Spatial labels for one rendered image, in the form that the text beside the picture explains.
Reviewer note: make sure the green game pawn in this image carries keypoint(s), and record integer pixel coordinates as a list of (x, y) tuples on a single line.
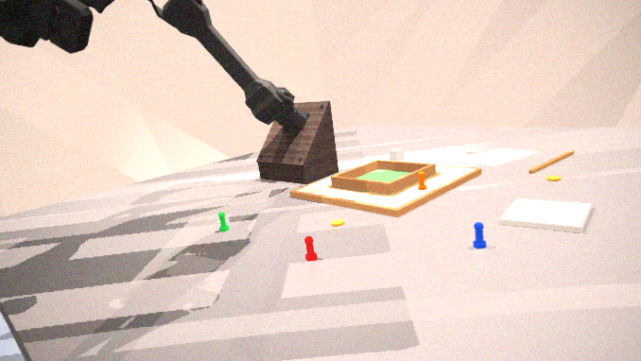
[(223, 227)]

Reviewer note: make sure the orange game pawn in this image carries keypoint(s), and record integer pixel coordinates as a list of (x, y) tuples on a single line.
[(422, 185)]

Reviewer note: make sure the blue pawn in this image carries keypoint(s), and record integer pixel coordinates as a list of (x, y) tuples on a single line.
[(479, 243)]

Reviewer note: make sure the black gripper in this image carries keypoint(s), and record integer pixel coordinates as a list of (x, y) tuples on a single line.
[(66, 23)]

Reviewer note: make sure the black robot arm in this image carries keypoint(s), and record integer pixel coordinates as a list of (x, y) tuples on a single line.
[(266, 101)]

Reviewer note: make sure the red game pawn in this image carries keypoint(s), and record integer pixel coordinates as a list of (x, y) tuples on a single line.
[(311, 255)]

